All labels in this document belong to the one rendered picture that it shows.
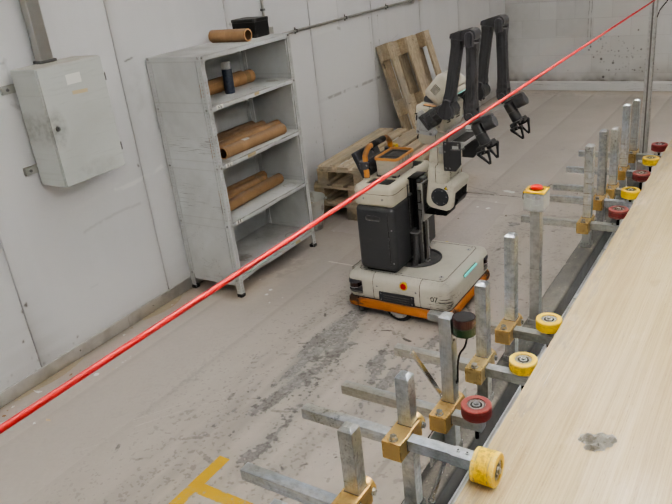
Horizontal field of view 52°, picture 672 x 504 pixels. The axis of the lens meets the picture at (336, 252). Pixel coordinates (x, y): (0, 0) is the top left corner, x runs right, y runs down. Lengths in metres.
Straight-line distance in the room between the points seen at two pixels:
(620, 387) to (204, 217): 3.13
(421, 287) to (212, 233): 1.44
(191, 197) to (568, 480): 3.36
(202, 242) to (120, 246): 0.55
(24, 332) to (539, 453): 3.02
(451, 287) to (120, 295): 2.01
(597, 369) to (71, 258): 3.02
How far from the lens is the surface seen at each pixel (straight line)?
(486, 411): 1.88
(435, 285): 3.90
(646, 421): 1.90
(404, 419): 1.72
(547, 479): 1.70
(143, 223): 4.53
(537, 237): 2.50
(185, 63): 4.27
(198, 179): 4.46
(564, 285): 2.95
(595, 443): 1.79
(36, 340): 4.18
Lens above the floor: 2.03
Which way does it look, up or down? 23 degrees down
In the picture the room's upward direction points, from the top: 7 degrees counter-clockwise
